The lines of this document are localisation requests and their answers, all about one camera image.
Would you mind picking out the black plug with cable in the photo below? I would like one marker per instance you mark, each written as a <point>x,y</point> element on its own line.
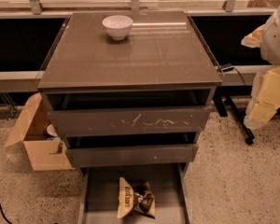
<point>229,67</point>

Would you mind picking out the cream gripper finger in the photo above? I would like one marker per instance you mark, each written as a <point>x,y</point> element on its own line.
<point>253,40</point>
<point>259,114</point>

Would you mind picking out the black wheeled stand leg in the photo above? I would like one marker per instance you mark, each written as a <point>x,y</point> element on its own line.
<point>222,100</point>

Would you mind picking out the grey middle drawer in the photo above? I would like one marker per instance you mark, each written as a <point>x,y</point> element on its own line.
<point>134,149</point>

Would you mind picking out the white cup in box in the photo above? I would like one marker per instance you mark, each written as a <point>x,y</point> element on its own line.
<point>51,131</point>

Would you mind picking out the grey top drawer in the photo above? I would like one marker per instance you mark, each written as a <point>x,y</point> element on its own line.
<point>128,112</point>

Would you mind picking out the open cardboard box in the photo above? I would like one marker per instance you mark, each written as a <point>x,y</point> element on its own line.
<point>45,152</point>

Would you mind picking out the grey bottom drawer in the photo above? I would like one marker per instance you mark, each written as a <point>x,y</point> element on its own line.
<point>100,196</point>

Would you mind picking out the white ceramic bowl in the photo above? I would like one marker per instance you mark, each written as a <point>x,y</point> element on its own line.
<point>117,26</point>

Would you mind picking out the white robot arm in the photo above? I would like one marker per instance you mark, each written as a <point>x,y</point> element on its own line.
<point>270,43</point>

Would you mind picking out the grey drawer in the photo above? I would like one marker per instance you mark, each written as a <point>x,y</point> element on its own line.
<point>100,196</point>
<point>128,112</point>
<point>134,149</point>

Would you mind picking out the grey drawer cabinet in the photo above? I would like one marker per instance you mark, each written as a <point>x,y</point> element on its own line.
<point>162,52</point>

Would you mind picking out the brown Late July chip bag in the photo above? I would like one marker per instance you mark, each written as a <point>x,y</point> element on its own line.
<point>129,198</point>

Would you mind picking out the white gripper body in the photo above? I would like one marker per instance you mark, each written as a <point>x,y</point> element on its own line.
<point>276,41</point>

